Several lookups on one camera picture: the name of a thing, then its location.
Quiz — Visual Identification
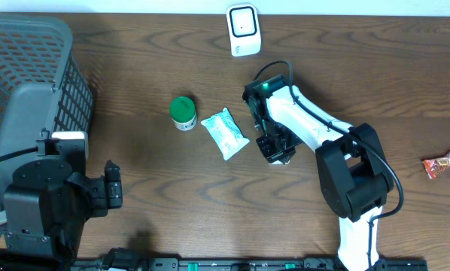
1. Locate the teal wet wipes pack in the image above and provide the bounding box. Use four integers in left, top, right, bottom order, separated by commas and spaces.
201, 108, 250, 160

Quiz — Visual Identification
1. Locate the grey plastic mesh basket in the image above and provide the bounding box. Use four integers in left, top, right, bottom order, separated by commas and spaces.
0, 12, 95, 225

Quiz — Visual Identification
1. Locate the orange tissue pack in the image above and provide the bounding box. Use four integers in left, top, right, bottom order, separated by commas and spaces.
271, 160, 290, 165

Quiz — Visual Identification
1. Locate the white barcode scanner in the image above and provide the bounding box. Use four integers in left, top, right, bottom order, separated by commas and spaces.
226, 4, 262, 57

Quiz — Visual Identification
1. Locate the orange red candy bar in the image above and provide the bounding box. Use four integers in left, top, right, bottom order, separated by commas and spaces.
422, 151, 450, 179

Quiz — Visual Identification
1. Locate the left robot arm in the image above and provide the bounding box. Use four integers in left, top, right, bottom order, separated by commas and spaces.
0, 159, 123, 270

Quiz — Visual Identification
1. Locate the green lid white jar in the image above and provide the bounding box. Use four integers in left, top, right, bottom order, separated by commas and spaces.
169, 96, 197, 131

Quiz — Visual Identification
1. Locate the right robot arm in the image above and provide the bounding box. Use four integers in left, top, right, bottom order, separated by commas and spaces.
242, 75, 394, 270

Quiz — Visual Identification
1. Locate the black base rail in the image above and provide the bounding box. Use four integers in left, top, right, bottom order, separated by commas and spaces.
70, 248, 429, 271

